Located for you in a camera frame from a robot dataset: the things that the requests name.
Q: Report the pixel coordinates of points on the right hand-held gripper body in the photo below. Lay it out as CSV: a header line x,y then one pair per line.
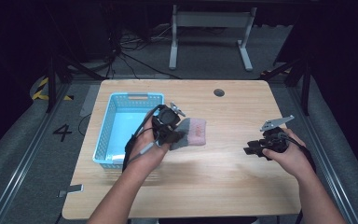
x,y
275,140

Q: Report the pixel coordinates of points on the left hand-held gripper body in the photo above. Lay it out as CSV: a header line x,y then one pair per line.
x,y
166,119

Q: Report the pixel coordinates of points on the pink grey sock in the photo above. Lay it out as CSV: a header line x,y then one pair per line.
x,y
195,133

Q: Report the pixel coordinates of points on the light blue plastic basket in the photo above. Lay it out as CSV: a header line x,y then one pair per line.
x,y
118,130

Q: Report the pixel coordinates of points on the person's right hand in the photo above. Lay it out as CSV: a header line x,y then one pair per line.
x,y
292,158

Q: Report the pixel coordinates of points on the person's left hand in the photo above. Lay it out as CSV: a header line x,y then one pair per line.
x,y
146,149

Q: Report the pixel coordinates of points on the black metal stand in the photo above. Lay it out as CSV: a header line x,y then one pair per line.
x,y
52,84
304,87

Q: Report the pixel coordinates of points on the black yellow hazard tape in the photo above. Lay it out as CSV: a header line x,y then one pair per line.
x,y
40,90

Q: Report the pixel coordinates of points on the aluminium floor rail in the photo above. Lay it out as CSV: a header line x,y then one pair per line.
x,y
323,149
28,155

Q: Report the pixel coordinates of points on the grey metal desk frame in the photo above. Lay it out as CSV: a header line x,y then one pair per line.
x,y
213,19

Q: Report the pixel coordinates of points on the small grey metal bracket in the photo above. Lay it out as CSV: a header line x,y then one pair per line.
x,y
72,189

